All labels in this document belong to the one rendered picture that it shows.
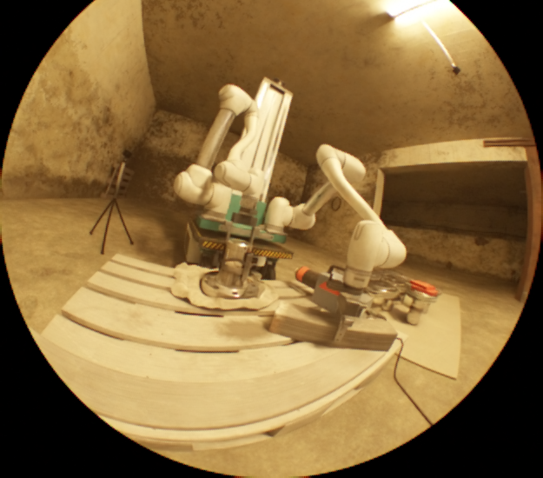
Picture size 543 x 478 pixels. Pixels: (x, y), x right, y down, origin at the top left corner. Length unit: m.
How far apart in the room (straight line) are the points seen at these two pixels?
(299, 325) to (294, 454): 0.42
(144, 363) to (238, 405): 0.21
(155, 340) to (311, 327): 0.45
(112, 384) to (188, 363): 0.19
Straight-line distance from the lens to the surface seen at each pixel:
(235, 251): 0.71
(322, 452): 0.59
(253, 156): 1.46
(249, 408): 0.40
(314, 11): 2.60
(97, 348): 0.50
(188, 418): 0.38
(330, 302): 0.90
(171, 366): 0.47
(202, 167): 1.01
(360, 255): 0.54
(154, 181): 5.63
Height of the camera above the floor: 0.52
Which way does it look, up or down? 4 degrees up
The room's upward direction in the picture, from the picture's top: 14 degrees clockwise
